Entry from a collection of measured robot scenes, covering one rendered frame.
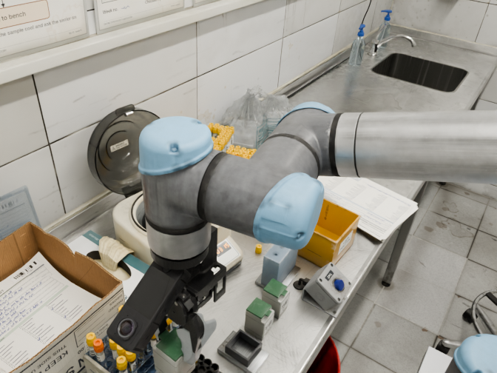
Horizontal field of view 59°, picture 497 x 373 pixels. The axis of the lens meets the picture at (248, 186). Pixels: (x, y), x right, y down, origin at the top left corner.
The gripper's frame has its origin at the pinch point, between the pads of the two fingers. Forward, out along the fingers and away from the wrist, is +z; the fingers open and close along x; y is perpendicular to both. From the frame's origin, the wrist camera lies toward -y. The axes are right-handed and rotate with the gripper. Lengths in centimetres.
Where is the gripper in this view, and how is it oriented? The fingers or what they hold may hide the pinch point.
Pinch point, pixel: (173, 350)
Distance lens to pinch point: 69.1
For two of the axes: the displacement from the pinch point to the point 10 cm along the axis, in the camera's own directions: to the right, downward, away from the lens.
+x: -8.0, -3.9, 4.6
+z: -0.6, 8.1, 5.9
